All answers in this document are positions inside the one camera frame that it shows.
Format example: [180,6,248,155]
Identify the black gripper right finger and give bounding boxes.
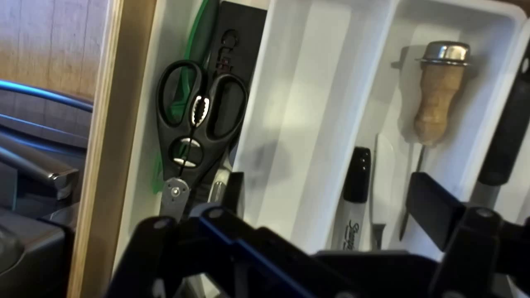
[407,171,505,298]

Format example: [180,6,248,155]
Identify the black permanent marker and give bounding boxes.
[329,146,372,254]

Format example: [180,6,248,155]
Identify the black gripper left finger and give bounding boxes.
[105,171,245,298]

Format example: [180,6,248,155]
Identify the black handled kitchen scissors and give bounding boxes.
[153,59,248,223]

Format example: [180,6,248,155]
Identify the blue cable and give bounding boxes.
[0,80,94,113]

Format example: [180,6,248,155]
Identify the wooden handled metal tool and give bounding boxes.
[397,40,471,242]

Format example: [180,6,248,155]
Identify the black rectangular case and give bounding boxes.
[205,0,268,146]

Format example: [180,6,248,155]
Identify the black handled knife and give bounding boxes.
[470,40,530,213]

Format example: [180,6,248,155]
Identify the wooden kitchen drawer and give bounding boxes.
[64,0,530,298]

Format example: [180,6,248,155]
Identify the white plastic cutlery tray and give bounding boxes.
[230,0,530,262]

